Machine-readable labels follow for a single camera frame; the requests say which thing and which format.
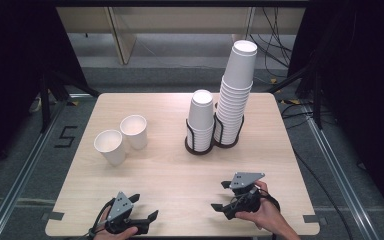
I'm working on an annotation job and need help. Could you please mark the tall stack of paper cups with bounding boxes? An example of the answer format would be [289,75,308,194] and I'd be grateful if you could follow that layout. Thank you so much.
[213,39,258,146]

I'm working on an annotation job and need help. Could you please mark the black metal stand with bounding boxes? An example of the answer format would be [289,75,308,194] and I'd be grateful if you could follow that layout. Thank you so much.
[39,68,101,134]
[265,61,325,130]

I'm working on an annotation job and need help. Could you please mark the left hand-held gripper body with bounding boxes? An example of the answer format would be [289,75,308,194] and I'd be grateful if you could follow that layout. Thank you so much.
[103,191,150,235]

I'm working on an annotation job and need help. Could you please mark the single white paper cup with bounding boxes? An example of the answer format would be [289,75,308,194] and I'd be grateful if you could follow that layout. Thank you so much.
[93,129,128,167]
[119,114,149,151]

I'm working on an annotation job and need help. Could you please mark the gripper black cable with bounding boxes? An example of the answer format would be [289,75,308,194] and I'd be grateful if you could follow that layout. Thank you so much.
[87,198,116,240]
[258,188,282,240]

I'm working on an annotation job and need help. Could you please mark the black wire cup holder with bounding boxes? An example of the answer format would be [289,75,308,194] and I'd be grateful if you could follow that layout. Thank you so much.
[213,112,245,149]
[183,118,216,156]

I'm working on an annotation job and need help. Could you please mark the black curtain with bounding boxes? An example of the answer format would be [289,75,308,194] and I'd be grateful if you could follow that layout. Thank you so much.
[0,0,89,178]
[286,0,384,229]

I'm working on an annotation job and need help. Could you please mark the person's left hand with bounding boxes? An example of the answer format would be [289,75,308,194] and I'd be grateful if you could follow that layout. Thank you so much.
[93,209,140,240]

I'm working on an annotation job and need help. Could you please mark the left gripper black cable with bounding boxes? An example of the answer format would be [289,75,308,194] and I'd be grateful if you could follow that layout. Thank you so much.
[87,198,116,240]

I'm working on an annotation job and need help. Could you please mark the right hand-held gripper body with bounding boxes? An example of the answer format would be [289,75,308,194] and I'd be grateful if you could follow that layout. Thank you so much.
[221,171,266,221]

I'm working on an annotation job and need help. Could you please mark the long black floor cable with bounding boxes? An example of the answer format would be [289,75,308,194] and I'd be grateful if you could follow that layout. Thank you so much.
[291,148,354,240]

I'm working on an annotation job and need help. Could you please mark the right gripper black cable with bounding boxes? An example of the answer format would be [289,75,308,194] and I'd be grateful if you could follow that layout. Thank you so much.
[258,188,282,240]

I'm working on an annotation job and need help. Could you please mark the beige wooden cabinet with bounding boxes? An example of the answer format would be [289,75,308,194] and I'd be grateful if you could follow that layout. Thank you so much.
[56,6,307,66]

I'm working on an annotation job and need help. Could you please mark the person's right hand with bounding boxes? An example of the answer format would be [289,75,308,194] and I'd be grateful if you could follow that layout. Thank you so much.
[234,180,284,235]

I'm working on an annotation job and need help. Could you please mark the short stack of paper cups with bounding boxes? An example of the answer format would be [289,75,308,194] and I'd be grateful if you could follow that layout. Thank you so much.
[185,89,215,153]

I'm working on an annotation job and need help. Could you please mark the metal floor rail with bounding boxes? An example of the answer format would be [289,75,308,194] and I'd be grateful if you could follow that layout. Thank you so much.
[301,103,384,240]
[0,94,81,240]

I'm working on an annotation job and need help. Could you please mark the bundle of black cables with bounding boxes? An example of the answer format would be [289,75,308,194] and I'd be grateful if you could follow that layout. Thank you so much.
[249,7,294,69]

